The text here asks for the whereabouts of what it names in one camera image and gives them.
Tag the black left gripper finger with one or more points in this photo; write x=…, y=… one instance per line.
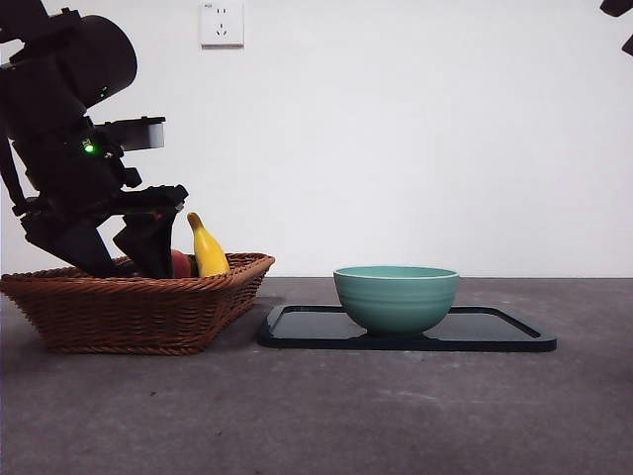
x=79, y=250
x=151, y=242

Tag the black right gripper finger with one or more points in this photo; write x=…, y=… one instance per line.
x=620, y=7
x=629, y=45

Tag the teal ribbed bowl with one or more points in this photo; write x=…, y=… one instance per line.
x=395, y=302

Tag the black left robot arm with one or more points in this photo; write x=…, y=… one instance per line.
x=99, y=54

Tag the red orange peach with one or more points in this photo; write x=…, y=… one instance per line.
x=182, y=265

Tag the yellow banana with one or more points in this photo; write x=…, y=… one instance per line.
x=210, y=252

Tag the brown wicker basket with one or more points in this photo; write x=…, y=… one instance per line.
x=123, y=316

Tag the black rectangular tray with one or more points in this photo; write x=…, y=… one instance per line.
x=306, y=329

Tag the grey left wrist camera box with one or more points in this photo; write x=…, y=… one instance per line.
x=143, y=136

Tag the white wall socket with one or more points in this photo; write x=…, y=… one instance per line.
x=222, y=25

